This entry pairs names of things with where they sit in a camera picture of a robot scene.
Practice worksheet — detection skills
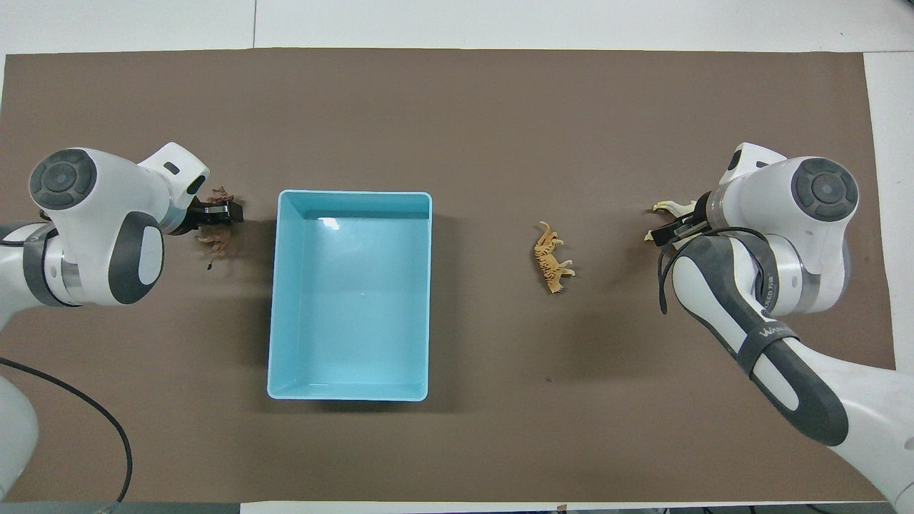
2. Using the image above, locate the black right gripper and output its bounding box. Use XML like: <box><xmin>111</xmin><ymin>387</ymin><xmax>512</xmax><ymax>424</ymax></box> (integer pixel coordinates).
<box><xmin>653</xmin><ymin>191</ymin><xmax>715</xmax><ymax>248</ymax></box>

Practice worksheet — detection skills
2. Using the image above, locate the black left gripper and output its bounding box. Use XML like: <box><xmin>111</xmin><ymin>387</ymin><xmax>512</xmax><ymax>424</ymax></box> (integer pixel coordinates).
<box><xmin>171</xmin><ymin>200</ymin><xmax>245</xmax><ymax>236</ymax></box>

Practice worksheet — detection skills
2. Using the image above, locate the cream white horse toy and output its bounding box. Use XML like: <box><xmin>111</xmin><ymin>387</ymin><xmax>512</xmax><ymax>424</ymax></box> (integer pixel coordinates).
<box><xmin>645</xmin><ymin>200</ymin><xmax>698</xmax><ymax>242</ymax></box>

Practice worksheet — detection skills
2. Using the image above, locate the brown horse toy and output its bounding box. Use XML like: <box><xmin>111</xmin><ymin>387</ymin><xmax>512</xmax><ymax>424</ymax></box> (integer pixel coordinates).
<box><xmin>196</xmin><ymin>186</ymin><xmax>236</xmax><ymax>271</ymax></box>

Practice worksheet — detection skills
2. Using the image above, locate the orange tiger toy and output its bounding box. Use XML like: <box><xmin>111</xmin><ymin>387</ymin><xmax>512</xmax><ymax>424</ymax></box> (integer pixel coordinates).
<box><xmin>533</xmin><ymin>221</ymin><xmax>576</xmax><ymax>295</ymax></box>

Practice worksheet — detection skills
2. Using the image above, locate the light blue storage box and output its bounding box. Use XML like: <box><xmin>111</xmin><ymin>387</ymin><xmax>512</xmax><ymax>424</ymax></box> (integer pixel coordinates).
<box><xmin>267</xmin><ymin>189</ymin><xmax>433</xmax><ymax>402</ymax></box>

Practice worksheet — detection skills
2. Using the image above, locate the brown table mat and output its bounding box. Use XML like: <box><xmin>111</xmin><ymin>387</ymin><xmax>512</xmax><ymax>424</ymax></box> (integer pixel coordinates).
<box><xmin>0</xmin><ymin>49</ymin><xmax>898</xmax><ymax>503</ymax></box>

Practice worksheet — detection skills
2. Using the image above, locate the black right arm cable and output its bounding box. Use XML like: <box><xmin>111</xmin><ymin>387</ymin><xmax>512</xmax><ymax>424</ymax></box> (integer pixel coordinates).
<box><xmin>658</xmin><ymin>227</ymin><xmax>780</xmax><ymax>316</ymax></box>

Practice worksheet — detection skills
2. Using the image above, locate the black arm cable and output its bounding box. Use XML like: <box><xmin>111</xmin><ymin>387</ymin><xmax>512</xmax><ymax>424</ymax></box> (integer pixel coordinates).
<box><xmin>658</xmin><ymin>227</ymin><xmax>780</xmax><ymax>316</ymax></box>
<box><xmin>0</xmin><ymin>357</ymin><xmax>134</xmax><ymax>505</ymax></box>

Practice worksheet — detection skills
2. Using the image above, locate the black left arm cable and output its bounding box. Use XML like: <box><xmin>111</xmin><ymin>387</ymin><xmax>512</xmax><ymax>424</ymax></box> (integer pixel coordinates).
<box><xmin>0</xmin><ymin>357</ymin><xmax>134</xmax><ymax>505</ymax></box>

